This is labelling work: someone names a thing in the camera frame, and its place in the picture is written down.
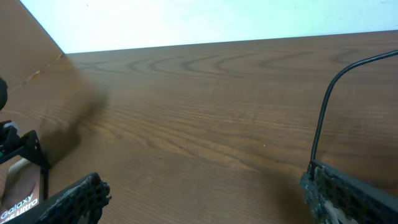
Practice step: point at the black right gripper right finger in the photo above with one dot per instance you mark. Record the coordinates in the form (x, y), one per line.
(334, 197)

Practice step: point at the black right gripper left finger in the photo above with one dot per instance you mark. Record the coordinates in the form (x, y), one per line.
(81, 202)

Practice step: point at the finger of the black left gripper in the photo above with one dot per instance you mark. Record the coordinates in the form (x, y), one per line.
(27, 146)

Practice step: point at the Galaxy smartphone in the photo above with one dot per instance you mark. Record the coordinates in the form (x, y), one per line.
(22, 190)

